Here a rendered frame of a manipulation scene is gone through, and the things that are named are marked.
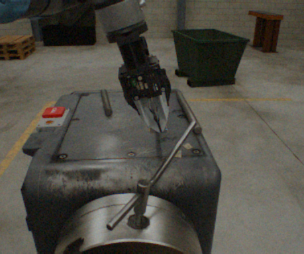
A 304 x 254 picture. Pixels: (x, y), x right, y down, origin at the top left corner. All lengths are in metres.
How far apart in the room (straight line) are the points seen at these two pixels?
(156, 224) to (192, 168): 0.17
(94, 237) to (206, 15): 10.22
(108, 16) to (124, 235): 0.35
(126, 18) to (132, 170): 0.33
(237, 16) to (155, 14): 2.81
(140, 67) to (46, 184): 0.34
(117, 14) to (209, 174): 0.39
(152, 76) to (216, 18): 10.20
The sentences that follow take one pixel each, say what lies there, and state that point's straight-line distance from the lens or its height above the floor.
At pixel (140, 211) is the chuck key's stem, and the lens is 0.51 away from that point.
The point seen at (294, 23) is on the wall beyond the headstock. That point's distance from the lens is 11.69.
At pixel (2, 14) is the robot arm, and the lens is 0.38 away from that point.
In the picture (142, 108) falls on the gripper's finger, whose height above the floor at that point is 1.41.
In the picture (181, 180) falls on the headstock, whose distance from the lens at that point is 0.65.
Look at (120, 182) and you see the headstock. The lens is 0.64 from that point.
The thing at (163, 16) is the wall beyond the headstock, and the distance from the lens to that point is 10.36.
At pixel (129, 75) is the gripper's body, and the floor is 1.48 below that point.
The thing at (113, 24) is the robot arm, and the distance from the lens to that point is 0.48.
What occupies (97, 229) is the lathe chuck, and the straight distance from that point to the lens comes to 0.54.
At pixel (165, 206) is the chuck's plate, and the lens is 0.60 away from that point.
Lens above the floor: 1.61
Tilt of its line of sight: 27 degrees down
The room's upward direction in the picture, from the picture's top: straight up
